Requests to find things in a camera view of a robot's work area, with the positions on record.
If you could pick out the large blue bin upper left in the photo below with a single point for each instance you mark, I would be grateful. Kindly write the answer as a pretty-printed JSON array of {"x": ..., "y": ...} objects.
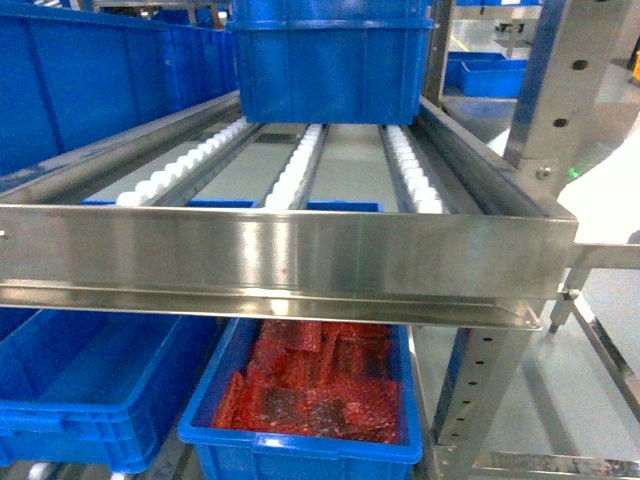
[{"x": 71, "y": 78}]

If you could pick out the blue bin on upper shelf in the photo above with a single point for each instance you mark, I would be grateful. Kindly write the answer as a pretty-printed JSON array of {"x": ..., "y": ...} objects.
[{"x": 330, "y": 62}]

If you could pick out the red bubble wrap bags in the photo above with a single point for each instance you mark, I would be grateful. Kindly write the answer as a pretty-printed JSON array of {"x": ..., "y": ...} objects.
[{"x": 321, "y": 379}]

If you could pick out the blue bin with red bags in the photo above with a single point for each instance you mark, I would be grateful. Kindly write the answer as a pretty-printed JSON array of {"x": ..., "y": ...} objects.
[{"x": 235, "y": 454}]

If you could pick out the steel flow rack shelf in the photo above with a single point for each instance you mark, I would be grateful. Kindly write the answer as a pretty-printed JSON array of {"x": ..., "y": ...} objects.
[{"x": 99, "y": 228}]

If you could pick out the empty blue bin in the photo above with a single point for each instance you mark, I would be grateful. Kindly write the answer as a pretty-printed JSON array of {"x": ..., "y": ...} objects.
[{"x": 97, "y": 387}]

